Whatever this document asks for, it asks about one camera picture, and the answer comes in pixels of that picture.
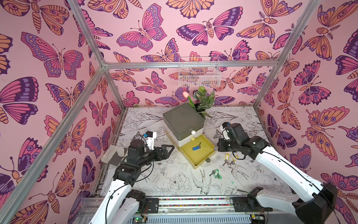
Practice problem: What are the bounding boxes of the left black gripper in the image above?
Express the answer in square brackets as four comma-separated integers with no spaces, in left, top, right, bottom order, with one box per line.
[137,145,173,168]

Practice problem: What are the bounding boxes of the keys with yellow tag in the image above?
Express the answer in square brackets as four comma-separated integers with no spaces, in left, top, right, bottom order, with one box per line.
[223,154,230,166]

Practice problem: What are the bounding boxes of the key with blue tag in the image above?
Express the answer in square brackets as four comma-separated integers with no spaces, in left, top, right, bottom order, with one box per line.
[192,142,201,151]

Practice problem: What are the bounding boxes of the yellow bottom drawer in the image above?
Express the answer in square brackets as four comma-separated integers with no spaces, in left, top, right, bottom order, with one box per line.
[179,134,216,169]

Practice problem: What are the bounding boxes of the key with green tag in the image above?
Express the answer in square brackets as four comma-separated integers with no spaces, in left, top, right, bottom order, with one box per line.
[209,169,222,180]

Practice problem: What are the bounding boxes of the green three-drawer cabinet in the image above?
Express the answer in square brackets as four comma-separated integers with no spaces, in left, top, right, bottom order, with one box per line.
[163,103,205,147]

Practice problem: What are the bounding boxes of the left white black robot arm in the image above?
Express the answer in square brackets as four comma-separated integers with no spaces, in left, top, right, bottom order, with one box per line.
[90,139,175,224]

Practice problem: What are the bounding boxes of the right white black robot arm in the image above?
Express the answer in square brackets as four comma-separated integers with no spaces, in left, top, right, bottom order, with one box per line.
[217,122,337,224]

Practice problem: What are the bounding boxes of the potted green plant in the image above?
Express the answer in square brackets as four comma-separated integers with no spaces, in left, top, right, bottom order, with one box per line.
[194,87,215,119]

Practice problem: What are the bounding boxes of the pink tulip flower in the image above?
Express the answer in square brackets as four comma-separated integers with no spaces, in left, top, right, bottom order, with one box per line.
[182,91,196,109]

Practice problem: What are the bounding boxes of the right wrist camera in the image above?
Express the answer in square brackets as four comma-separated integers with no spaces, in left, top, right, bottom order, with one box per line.
[221,122,231,132]

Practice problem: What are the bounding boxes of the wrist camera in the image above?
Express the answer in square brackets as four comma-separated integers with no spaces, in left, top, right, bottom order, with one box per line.
[221,122,231,132]
[144,131,157,150]

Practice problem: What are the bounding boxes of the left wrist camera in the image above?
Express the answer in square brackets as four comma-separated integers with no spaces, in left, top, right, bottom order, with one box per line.
[144,131,157,150]

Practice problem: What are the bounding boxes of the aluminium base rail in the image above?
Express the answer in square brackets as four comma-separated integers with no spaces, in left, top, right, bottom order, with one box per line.
[147,192,300,214]

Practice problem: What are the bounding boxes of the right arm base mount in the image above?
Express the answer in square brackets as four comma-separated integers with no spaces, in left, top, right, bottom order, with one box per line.
[229,187,273,212]

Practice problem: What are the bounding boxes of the white wire wall basket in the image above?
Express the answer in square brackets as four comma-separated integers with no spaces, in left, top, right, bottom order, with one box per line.
[178,60,222,88]

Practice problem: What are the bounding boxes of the aluminium cage frame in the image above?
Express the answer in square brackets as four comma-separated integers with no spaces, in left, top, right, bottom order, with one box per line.
[0,0,322,224]

